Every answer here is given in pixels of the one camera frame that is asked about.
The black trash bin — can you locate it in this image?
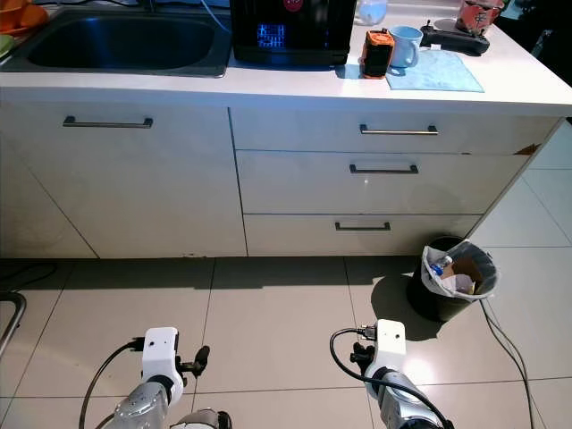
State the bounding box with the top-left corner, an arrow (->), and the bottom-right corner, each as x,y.
407,235 -> 499,323

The brown cardboard scrap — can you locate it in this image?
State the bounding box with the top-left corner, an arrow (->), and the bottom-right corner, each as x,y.
445,259 -> 485,296

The white drawer front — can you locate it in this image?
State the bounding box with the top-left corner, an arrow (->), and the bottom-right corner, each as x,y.
230,107 -> 546,156
235,150 -> 528,215
243,214 -> 484,258

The grey bin liner bag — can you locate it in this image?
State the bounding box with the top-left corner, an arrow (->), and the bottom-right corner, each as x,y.
421,241 -> 499,299

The white cabinet door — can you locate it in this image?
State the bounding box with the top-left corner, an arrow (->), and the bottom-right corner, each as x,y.
0,105 -> 247,260

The light blue cloth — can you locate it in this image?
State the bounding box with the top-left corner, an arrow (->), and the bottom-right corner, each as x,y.
384,48 -> 485,94

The orange and black canister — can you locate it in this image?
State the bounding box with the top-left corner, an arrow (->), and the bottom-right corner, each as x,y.
361,29 -> 394,80

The light blue mug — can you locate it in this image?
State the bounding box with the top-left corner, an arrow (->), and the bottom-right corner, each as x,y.
388,25 -> 424,70

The stainless steel sink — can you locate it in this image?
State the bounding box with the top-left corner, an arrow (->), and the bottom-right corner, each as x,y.
0,9 -> 231,79

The black countertop appliance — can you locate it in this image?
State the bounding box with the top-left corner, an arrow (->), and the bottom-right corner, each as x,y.
230,0 -> 358,68

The black appliance base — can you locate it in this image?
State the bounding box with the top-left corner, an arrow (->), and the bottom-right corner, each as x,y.
420,20 -> 491,56

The clear glass jar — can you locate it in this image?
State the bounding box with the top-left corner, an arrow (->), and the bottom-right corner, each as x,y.
355,0 -> 388,25

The red snack package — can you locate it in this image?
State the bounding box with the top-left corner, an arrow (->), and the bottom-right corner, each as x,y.
456,0 -> 506,37

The orange bowl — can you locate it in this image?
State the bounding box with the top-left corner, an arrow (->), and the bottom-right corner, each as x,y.
0,0 -> 50,37

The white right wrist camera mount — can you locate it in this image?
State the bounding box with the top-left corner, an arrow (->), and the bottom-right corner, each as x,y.
371,319 -> 406,376

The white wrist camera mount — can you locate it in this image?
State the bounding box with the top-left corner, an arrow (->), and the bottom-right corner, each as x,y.
141,327 -> 181,385
371,319 -> 406,376

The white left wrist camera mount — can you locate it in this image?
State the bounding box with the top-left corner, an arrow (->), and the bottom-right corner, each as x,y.
141,327 -> 181,385

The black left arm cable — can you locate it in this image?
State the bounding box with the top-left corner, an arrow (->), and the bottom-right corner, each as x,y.
78,336 -> 148,429

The metal drawer handle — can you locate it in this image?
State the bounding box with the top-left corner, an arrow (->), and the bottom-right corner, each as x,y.
359,123 -> 440,136
349,163 -> 419,175
334,221 -> 391,232

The black floor cable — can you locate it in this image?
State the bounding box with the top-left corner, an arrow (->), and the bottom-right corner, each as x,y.
481,298 -> 539,429

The grey metal tube frame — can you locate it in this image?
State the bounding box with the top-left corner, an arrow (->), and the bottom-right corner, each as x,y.
0,290 -> 28,354

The metal cabinet door handle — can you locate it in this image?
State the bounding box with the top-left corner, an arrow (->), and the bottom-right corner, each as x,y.
63,116 -> 154,130

